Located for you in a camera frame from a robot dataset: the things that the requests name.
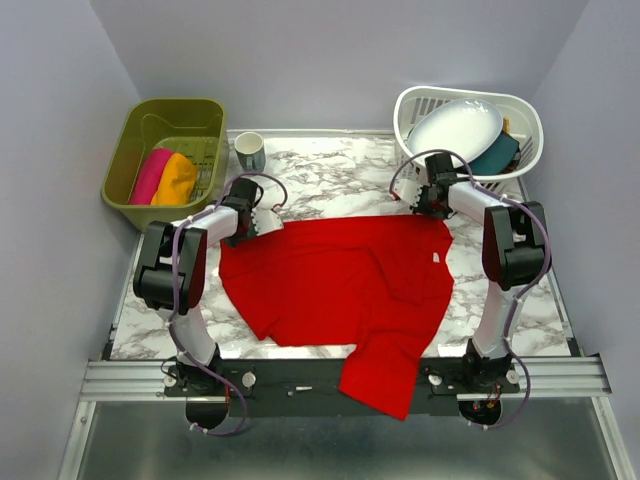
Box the red t shirt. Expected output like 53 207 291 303
219 215 454 420

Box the white plastic dish basket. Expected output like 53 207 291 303
391 86 544 193

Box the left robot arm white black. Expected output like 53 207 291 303
133 176 264 395

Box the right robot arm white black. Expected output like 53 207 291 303
420 149 552 392

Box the teal plate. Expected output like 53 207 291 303
470 132 519 176

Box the white oval plate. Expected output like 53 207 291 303
406 98 503 163

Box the grey white mug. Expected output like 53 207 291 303
234 132 266 173

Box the orange rolled t shirt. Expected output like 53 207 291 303
151 153 198 206

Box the dark brown dish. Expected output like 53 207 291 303
499 154 521 175

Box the olive green plastic bin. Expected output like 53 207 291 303
101 98 229 232

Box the pink rolled t shirt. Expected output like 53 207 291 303
129 148 173 205

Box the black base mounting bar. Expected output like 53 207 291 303
163 354 525 428

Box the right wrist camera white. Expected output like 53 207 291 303
390 178 423 211

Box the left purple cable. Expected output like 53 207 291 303
167 172 289 437

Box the purple cable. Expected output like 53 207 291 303
388 148 553 431
167 172 289 437

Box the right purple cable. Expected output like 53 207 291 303
388 148 553 431

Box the aluminium frame rail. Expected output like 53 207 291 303
80 356 611 402

